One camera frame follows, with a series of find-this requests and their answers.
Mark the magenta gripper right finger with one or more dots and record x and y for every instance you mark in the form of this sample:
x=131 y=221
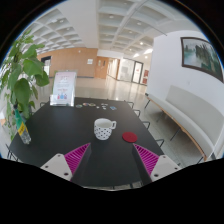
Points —
x=151 y=166

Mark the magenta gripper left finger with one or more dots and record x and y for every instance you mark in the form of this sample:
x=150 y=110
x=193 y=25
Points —
x=69 y=165

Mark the green plastic bottle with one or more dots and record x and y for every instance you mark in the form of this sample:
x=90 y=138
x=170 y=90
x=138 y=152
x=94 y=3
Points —
x=21 y=128

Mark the red round coaster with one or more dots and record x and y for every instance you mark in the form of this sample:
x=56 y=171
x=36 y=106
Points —
x=129 y=137

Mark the white polka dot mug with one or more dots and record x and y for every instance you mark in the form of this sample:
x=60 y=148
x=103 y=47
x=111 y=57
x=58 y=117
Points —
x=103 y=128

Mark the small round badge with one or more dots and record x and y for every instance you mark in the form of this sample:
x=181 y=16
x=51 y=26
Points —
x=79 y=106

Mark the white long bench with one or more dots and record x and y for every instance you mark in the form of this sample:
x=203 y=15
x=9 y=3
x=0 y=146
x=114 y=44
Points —
x=201 y=121

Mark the small blue badge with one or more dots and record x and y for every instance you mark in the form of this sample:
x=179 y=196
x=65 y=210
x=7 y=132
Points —
x=113 y=108

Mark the acrylic sign stand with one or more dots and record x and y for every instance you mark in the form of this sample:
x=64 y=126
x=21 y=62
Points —
x=63 y=93

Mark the green leafy potted plant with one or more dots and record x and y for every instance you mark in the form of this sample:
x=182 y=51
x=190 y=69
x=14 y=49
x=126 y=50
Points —
x=20 y=73

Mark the framed landscape painting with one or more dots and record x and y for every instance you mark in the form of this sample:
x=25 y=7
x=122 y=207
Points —
x=200 y=55

